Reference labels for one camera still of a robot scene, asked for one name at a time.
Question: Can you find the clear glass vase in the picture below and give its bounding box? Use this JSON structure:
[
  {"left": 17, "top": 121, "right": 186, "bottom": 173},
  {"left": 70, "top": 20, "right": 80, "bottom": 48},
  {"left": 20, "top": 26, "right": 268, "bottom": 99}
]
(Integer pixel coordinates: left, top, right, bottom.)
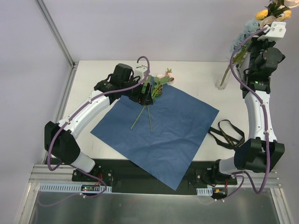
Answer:
[{"left": 215, "top": 60, "right": 232, "bottom": 90}]

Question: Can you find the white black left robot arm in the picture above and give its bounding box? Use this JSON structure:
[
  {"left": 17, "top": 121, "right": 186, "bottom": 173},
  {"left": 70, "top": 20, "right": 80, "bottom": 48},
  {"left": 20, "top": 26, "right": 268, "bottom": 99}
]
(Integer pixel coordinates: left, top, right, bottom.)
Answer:
[{"left": 44, "top": 63, "right": 153, "bottom": 182}]

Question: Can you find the left aluminium frame post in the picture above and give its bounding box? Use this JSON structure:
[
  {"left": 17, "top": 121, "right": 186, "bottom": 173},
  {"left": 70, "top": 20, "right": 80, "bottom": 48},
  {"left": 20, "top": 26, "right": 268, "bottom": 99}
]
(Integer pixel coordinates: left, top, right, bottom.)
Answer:
[{"left": 35, "top": 0, "right": 76, "bottom": 69}]

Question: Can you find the front aluminium rail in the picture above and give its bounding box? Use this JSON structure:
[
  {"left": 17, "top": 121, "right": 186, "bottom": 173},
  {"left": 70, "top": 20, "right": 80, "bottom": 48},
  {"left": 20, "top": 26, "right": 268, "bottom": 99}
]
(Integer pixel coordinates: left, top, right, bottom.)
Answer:
[{"left": 29, "top": 164, "right": 283, "bottom": 188}]

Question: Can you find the blue wrapping paper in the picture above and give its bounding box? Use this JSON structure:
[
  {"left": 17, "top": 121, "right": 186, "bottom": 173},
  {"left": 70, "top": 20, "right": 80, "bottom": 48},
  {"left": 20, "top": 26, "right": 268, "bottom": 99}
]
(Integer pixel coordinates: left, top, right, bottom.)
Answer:
[{"left": 91, "top": 79, "right": 219, "bottom": 189}]

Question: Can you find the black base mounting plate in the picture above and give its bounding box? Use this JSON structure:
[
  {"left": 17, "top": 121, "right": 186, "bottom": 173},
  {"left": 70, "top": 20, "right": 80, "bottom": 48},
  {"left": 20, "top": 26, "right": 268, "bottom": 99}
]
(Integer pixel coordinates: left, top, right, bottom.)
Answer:
[{"left": 44, "top": 156, "right": 238, "bottom": 194}]

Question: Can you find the black ribbon gold lettering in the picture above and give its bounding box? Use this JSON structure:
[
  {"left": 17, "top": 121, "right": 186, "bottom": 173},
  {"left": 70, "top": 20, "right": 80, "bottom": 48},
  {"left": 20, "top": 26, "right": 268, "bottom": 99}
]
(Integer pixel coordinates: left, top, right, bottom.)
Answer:
[{"left": 208, "top": 119, "right": 245, "bottom": 151}]

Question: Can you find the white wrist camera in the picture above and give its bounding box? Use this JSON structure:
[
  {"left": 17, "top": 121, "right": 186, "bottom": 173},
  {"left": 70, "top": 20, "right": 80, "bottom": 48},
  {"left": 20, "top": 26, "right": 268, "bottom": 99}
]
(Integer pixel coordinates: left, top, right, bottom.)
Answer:
[
  {"left": 134, "top": 64, "right": 148, "bottom": 79},
  {"left": 258, "top": 21, "right": 286, "bottom": 42}
]

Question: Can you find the left white cable duct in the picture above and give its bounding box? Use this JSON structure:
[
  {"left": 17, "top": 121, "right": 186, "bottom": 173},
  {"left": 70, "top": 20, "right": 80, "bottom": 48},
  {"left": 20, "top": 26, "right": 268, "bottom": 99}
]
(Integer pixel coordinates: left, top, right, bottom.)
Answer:
[{"left": 39, "top": 183, "right": 112, "bottom": 194}]

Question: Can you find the right white cable duct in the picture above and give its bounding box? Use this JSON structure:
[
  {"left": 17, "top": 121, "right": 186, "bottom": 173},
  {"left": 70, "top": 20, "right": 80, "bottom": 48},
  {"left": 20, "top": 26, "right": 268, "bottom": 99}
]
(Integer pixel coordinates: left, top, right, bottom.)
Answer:
[{"left": 196, "top": 187, "right": 213, "bottom": 196}]

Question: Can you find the white cable duct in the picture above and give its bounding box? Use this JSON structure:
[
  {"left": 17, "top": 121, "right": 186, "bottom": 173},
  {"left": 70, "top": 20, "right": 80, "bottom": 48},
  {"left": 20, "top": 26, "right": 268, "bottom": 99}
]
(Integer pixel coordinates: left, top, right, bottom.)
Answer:
[
  {"left": 196, "top": 187, "right": 213, "bottom": 196},
  {"left": 39, "top": 183, "right": 112, "bottom": 194}
]

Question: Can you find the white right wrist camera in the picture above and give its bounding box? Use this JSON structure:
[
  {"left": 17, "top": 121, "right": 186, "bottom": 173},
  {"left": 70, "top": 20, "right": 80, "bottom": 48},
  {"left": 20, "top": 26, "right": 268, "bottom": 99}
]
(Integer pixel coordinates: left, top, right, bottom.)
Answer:
[{"left": 258, "top": 21, "right": 286, "bottom": 42}]

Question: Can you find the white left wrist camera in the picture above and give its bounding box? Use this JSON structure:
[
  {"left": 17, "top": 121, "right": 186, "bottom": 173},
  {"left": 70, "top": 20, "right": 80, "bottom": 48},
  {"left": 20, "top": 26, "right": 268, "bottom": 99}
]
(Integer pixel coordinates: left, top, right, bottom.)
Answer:
[{"left": 134, "top": 64, "right": 148, "bottom": 79}]

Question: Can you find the left aluminium table rail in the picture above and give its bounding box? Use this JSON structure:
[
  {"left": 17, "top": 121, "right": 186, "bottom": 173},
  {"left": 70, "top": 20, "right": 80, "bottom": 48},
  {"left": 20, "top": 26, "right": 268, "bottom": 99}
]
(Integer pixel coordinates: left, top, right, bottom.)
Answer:
[{"left": 42, "top": 65, "right": 79, "bottom": 164}]

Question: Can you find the blue flower bunch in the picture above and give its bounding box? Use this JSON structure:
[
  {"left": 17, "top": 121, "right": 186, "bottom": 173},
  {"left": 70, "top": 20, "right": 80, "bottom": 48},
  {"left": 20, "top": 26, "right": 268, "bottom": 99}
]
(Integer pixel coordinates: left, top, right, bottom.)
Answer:
[{"left": 230, "top": 19, "right": 259, "bottom": 53}]

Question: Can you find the yellow flower bunch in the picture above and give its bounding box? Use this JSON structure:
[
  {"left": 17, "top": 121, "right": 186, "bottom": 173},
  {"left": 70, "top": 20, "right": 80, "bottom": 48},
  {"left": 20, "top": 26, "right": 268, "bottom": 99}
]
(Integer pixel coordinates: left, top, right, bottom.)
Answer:
[{"left": 217, "top": 7, "right": 292, "bottom": 89}]

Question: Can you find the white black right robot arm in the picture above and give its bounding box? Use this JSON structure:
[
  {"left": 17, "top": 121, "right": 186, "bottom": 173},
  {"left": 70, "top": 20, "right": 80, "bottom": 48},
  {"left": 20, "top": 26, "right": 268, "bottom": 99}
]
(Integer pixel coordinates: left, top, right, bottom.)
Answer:
[{"left": 208, "top": 38, "right": 285, "bottom": 184}]

